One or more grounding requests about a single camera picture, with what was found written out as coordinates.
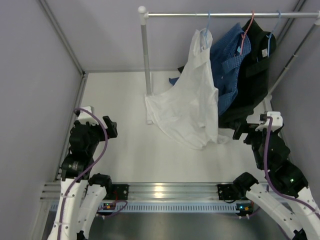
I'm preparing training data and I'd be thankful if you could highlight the grey slotted cable duct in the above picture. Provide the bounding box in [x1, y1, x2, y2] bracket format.
[49, 201, 253, 213]

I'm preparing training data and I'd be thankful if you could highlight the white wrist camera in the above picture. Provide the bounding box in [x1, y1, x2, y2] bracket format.
[255, 111, 284, 132]
[74, 106, 98, 126]

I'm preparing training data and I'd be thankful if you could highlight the light blue hanger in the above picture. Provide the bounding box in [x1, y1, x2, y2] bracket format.
[201, 11, 212, 50]

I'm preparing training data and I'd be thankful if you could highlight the white shirt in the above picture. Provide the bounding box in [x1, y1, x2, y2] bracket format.
[145, 28, 230, 150]

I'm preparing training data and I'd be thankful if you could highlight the pink hanger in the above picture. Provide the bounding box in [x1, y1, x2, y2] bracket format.
[240, 10, 255, 55]

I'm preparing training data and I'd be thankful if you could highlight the blue plaid shirt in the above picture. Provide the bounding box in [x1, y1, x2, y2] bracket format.
[167, 23, 253, 117]

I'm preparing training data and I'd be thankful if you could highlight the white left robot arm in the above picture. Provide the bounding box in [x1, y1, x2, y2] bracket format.
[48, 116, 118, 240]

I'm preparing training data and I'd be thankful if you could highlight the blue hanger right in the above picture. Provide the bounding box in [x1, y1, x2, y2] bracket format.
[267, 10, 282, 58]

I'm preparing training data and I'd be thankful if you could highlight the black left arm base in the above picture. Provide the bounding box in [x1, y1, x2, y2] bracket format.
[103, 184, 129, 201]

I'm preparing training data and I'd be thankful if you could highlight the black striped shirt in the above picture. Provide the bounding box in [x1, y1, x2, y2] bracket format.
[177, 18, 277, 126]

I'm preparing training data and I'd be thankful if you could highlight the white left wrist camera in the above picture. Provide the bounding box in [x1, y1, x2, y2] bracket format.
[74, 106, 98, 126]

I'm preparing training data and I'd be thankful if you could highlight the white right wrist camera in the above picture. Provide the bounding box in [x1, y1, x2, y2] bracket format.
[255, 111, 284, 132]

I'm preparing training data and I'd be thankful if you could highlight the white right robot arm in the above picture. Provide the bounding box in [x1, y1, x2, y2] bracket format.
[232, 117, 320, 240]

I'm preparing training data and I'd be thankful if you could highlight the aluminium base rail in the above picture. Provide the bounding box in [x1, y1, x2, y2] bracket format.
[39, 181, 276, 201]

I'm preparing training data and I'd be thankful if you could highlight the silver clothes rack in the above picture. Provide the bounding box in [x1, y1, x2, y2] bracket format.
[137, 6, 320, 96]

